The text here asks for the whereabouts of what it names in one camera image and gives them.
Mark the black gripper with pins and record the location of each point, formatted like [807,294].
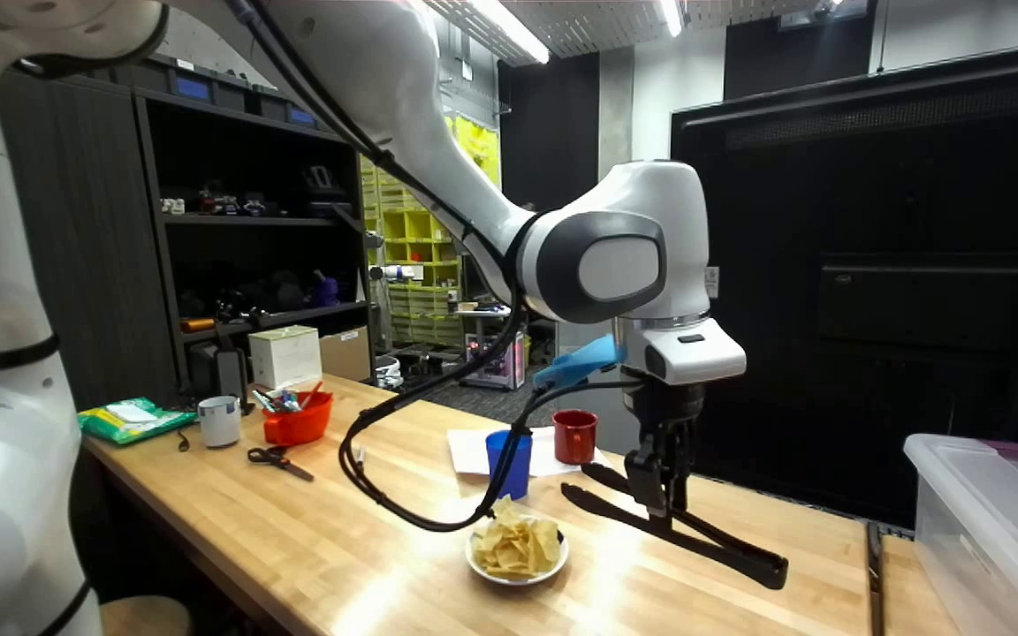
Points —
[667,410]

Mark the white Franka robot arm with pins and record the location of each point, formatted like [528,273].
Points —
[602,270]

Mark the yellow tortilla chips pile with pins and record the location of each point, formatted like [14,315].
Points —
[517,547]

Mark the red plastic cup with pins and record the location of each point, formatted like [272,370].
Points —
[574,438]

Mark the blue plastic cup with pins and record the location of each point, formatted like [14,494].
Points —
[511,466]

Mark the bowl of yellow food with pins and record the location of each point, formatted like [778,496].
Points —
[517,582]

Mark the white paper napkin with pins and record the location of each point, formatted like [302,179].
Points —
[469,452]

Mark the cluttered background desk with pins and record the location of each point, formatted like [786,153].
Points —
[487,320]

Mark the clear plastic storage bin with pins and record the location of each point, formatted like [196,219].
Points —
[991,530]

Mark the yellow bin rack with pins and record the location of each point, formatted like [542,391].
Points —
[414,259]

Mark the large black monitor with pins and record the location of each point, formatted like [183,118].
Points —
[885,233]

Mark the small cardboard box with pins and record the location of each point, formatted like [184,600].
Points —
[349,351]

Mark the red bucket with tools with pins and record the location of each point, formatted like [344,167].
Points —
[299,425]

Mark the white box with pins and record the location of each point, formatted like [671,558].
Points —
[285,358]

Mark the short ceiling light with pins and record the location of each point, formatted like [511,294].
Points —
[671,17]

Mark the black shelf unit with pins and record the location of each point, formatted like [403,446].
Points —
[248,250]

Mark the long ceiling light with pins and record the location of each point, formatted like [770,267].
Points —
[511,28]

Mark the tan round stool seat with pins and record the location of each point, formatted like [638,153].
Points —
[146,620]

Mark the green wipes packet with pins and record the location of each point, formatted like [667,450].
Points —
[131,421]

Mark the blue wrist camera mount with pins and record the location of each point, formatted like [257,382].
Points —
[580,360]

